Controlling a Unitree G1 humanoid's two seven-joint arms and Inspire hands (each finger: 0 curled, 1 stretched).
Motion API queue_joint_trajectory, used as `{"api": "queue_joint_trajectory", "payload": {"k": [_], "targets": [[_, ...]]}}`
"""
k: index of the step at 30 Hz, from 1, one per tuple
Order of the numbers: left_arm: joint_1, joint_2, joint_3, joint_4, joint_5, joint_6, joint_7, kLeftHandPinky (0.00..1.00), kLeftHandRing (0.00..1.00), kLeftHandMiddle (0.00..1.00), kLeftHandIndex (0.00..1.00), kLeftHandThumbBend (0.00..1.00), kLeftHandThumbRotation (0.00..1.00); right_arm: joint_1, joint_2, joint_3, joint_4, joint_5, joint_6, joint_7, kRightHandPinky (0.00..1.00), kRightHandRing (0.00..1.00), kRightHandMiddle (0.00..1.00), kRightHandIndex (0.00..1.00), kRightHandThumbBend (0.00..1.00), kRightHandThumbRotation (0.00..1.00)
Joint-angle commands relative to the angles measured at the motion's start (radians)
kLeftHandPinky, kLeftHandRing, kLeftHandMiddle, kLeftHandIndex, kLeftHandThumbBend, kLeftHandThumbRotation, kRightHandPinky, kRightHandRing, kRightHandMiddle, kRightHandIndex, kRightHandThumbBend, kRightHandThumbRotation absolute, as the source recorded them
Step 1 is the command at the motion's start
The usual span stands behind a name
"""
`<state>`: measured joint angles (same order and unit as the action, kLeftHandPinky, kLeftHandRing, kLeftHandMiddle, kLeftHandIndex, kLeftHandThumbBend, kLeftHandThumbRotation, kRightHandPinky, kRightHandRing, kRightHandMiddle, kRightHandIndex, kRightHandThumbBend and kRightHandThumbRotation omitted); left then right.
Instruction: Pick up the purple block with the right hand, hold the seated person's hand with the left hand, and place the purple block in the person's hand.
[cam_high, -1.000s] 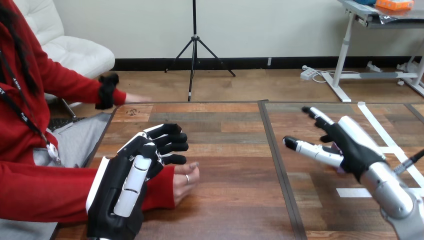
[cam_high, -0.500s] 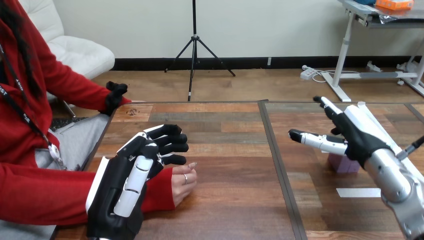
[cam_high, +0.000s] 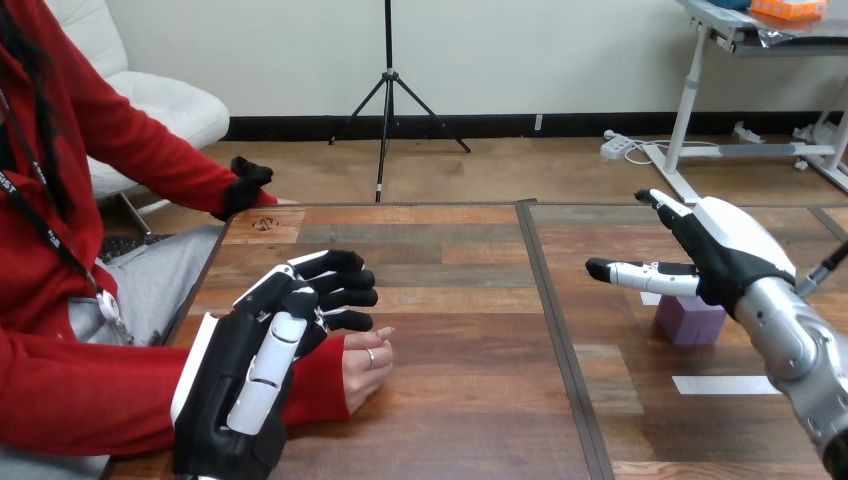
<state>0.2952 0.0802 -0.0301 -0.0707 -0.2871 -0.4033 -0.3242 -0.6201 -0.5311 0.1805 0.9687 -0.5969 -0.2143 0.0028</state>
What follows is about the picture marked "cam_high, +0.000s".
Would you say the person's body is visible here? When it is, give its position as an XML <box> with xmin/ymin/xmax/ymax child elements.
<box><xmin>0</xmin><ymin>0</ymin><xmax>227</xmax><ymax>480</ymax></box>

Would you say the white cushioned chair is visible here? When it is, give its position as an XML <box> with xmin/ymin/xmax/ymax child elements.
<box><xmin>44</xmin><ymin>0</ymin><xmax>231</xmax><ymax>234</ymax></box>

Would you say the person's forearm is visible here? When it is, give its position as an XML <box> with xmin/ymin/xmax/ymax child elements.
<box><xmin>119</xmin><ymin>109</ymin><xmax>280</xmax><ymax>223</ymax></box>
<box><xmin>0</xmin><ymin>327</ymin><xmax>351</xmax><ymax>458</ymax></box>

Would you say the tangle of cables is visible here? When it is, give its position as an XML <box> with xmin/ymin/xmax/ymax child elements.
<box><xmin>622</xmin><ymin>121</ymin><xmax>837</xmax><ymax>172</ymax></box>

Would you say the black tripod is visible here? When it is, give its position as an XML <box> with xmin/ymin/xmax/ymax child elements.
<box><xmin>329</xmin><ymin>0</ymin><xmax>472</xmax><ymax>203</ymax></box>

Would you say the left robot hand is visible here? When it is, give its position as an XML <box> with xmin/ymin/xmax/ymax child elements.
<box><xmin>170</xmin><ymin>249</ymin><xmax>380</xmax><ymax>480</ymax></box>

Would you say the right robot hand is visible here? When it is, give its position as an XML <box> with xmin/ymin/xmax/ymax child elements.
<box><xmin>585</xmin><ymin>188</ymin><xmax>798</xmax><ymax>319</ymax></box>

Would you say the white desk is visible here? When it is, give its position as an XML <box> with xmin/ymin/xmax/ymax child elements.
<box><xmin>641</xmin><ymin>0</ymin><xmax>848</xmax><ymax>205</ymax></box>

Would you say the white power strip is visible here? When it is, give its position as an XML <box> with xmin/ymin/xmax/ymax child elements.
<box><xmin>600</xmin><ymin>130</ymin><xmax>635</xmax><ymax>161</ymax></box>

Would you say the black cable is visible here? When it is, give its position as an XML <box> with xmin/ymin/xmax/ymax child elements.
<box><xmin>794</xmin><ymin>239</ymin><xmax>848</xmax><ymax>299</ymax></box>

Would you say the purple block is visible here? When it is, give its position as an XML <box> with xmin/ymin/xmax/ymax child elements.
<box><xmin>655</xmin><ymin>294</ymin><xmax>728</xmax><ymax>348</ymax></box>

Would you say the orange thing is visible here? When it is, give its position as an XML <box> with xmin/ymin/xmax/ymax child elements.
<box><xmin>750</xmin><ymin>0</ymin><xmax>829</xmax><ymax>21</ymax></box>

